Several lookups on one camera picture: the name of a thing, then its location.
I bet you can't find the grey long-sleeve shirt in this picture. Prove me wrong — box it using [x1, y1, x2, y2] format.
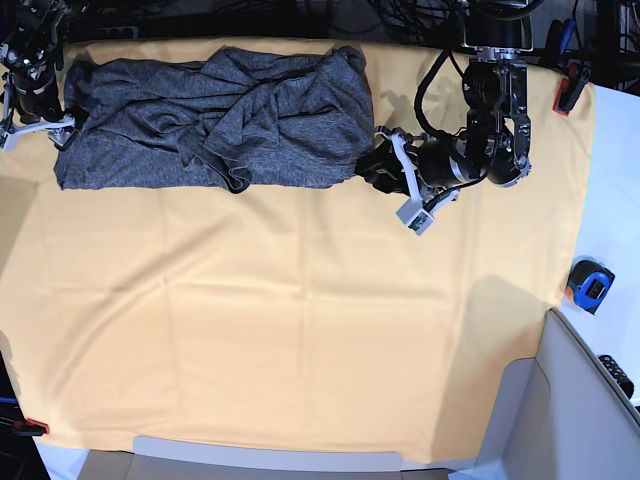
[54, 47, 374, 194]

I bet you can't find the black studded remote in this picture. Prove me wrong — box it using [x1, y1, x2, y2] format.
[598, 355, 635, 399]

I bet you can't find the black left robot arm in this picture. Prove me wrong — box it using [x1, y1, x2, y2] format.
[355, 1, 538, 213]

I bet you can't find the white cardboard box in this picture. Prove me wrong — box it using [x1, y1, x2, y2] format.
[78, 436, 476, 479]
[471, 309, 639, 479]

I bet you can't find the blue black tape measure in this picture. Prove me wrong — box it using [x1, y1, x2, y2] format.
[565, 258, 615, 315]

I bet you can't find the red black clamp left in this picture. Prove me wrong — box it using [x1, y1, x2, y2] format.
[10, 419, 49, 437]

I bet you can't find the white cardboard box right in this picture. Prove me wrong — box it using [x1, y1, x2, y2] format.
[471, 309, 639, 479]

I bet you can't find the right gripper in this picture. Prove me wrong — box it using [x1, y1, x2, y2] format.
[1, 74, 89, 150]

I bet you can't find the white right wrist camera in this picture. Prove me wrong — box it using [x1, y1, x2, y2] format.
[0, 127, 17, 152]

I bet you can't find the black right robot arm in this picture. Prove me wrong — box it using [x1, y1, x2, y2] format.
[1, 1, 403, 194]

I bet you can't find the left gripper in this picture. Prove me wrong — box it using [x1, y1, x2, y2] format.
[354, 126, 475, 210]

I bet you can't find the yellow table cloth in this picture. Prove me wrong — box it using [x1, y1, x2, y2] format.
[1, 66, 596, 463]

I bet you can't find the red black clamp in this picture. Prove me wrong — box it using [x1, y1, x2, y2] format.
[10, 419, 49, 437]
[553, 63, 591, 116]

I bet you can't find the white cardboard box bottom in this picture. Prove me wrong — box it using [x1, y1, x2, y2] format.
[78, 436, 476, 479]

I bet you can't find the red black clamp right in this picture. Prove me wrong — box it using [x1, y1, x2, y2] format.
[553, 63, 591, 116]

